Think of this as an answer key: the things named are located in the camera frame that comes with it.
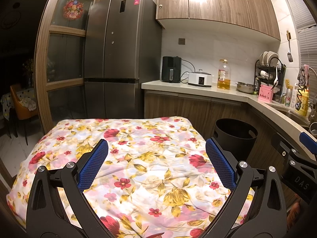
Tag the yellow detergent bottle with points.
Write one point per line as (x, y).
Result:
(304, 104)

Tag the white plastic bottle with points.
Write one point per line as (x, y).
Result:
(294, 94)

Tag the orange chair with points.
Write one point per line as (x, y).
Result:
(21, 106)

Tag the grey refrigerator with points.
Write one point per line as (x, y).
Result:
(111, 54)

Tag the dark red rag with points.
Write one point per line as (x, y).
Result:
(304, 74)

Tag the yellow dish brush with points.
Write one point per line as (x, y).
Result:
(288, 83)

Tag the wooden wall cabinets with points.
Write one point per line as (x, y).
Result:
(223, 5)

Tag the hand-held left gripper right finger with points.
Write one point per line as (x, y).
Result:
(220, 163)

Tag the window blind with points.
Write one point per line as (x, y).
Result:
(302, 12)

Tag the cooking oil bottle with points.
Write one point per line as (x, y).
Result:
(224, 75)

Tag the metal slotted spatula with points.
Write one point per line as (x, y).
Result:
(289, 54)

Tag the white plate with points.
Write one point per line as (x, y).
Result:
(273, 55)
(265, 56)

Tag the white electric cooker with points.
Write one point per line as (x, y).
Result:
(200, 78)

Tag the beige kitchen countertop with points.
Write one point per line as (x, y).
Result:
(173, 85)

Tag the table with dotted cloth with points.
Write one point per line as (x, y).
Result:
(6, 101)

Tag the steel cup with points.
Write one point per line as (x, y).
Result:
(313, 128)

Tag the steel basin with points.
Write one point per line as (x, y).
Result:
(245, 87)

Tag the dark wall socket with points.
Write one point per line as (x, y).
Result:
(181, 41)

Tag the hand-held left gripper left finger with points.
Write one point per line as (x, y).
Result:
(95, 163)

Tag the wooden base cabinets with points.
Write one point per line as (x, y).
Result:
(185, 109)

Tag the steel sink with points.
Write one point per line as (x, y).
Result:
(289, 114)

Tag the floral table cloth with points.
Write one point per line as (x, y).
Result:
(148, 158)

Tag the black trash bin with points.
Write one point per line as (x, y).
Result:
(237, 150)

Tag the black air fryer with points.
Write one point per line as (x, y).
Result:
(171, 69)

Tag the vase with flowers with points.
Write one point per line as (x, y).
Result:
(28, 72)

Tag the wooden glass sliding door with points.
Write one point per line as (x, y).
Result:
(40, 67)

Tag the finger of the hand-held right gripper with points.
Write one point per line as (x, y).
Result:
(282, 145)
(307, 138)

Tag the pink utensil holder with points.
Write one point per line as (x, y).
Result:
(266, 94)

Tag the white ladle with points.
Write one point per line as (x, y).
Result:
(276, 76)

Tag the colourful door sticker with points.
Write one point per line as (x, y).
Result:
(73, 10)

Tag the steel spring faucet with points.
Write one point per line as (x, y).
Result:
(313, 72)

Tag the black dish rack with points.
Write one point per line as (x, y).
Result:
(281, 76)

